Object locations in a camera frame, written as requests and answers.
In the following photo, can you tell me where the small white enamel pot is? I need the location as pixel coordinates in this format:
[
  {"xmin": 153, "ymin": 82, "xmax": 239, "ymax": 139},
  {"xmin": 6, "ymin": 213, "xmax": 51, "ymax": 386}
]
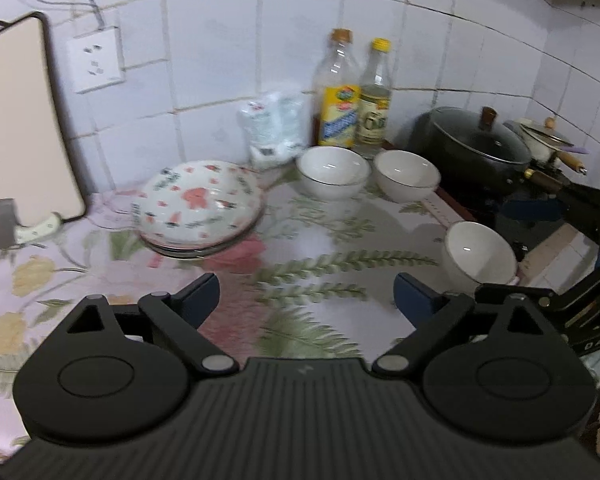
[{"xmin": 504, "ymin": 116, "xmax": 588, "ymax": 176}]

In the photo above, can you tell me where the cooking wine bottle yellow label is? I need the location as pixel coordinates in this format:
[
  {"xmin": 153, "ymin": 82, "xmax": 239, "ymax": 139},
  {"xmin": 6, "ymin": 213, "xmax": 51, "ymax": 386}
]
[{"xmin": 312, "ymin": 28, "xmax": 361, "ymax": 148}]

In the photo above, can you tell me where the clear vinegar bottle yellow cap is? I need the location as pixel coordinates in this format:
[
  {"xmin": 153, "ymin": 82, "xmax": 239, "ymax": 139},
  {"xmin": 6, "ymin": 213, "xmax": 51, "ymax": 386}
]
[{"xmin": 355, "ymin": 38, "xmax": 393, "ymax": 157}]

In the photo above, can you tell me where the white ribbed bowl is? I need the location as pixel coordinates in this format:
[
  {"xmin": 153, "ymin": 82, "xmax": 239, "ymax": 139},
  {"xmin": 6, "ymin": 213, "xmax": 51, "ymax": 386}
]
[
  {"xmin": 296, "ymin": 146, "xmax": 371, "ymax": 201},
  {"xmin": 441, "ymin": 221, "xmax": 518, "ymax": 295},
  {"xmin": 372, "ymin": 150, "xmax": 441, "ymax": 203}
]

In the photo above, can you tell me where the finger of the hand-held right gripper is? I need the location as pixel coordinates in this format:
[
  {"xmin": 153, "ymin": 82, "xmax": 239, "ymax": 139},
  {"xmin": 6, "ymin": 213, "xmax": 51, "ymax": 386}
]
[
  {"xmin": 475, "ymin": 279, "xmax": 600, "ymax": 313},
  {"xmin": 500, "ymin": 182, "xmax": 600, "ymax": 246}
]

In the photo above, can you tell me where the cream cutting board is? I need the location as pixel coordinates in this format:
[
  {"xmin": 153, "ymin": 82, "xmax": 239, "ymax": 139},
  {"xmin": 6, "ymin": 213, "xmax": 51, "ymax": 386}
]
[{"xmin": 0, "ymin": 11, "xmax": 87, "ymax": 226}]

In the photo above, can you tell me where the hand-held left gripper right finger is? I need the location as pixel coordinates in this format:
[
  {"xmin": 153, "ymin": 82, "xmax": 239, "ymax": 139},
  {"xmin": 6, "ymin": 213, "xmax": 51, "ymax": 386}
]
[{"xmin": 371, "ymin": 272, "xmax": 556, "ymax": 378}]

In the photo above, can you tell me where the pink floral plate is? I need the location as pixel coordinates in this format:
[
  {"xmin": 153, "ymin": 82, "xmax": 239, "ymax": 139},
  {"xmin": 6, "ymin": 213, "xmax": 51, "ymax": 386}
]
[{"xmin": 131, "ymin": 160, "xmax": 266, "ymax": 246}]

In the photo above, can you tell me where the white seasoning bag red print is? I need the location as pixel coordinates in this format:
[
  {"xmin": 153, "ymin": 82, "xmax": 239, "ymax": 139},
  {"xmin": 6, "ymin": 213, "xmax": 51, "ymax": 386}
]
[{"xmin": 237, "ymin": 97, "xmax": 282, "ymax": 170}]

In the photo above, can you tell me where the clear plastic seasoning bag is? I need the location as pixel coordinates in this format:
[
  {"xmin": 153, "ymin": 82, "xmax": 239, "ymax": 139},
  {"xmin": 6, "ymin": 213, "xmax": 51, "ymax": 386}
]
[{"xmin": 275, "ymin": 91, "xmax": 306, "ymax": 155}]

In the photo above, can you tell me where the white wall socket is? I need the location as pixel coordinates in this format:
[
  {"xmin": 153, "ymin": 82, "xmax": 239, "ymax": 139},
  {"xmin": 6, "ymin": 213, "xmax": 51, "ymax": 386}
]
[{"xmin": 65, "ymin": 26, "xmax": 126, "ymax": 94}]

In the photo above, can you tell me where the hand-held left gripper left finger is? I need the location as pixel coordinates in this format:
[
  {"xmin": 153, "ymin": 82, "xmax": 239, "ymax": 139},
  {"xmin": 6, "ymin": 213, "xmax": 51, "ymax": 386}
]
[{"xmin": 47, "ymin": 272, "xmax": 240, "ymax": 376}]

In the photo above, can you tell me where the black pot with glass lid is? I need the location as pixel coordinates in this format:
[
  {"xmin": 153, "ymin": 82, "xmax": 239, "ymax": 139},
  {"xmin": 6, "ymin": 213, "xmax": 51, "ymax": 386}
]
[{"xmin": 405, "ymin": 106, "xmax": 568, "ymax": 198}]

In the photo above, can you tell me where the black gas stove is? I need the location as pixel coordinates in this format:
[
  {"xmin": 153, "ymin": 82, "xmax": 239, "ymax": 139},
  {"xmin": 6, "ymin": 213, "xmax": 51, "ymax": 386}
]
[{"xmin": 437, "ymin": 180, "xmax": 571, "ymax": 256}]

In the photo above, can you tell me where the floral tablecloth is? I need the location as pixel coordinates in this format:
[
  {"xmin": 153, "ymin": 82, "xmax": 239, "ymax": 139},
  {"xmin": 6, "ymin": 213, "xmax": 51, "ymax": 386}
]
[{"xmin": 0, "ymin": 160, "xmax": 521, "ymax": 461}]

